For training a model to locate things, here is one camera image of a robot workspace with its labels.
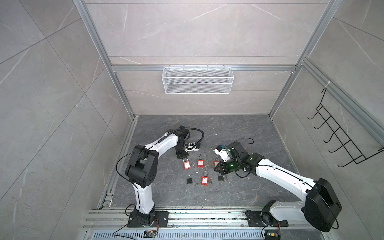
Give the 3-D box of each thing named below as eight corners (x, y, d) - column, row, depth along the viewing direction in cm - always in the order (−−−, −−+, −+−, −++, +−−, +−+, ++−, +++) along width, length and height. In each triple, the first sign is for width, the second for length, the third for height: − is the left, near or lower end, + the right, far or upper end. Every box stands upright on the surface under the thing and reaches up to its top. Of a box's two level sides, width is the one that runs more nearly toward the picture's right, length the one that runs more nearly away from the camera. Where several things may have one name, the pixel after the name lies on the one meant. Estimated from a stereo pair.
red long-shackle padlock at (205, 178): (201, 185, 86) (201, 184, 85) (200, 171, 92) (201, 170, 90) (209, 185, 86) (209, 184, 85) (208, 171, 92) (208, 170, 90)
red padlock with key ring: (197, 167, 94) (197, 165, 92) (197, 155, 99) (197, 154, 97) (204, 167, 94) (204, 165, 92) (203, 155, 99) (203, 154, 97)
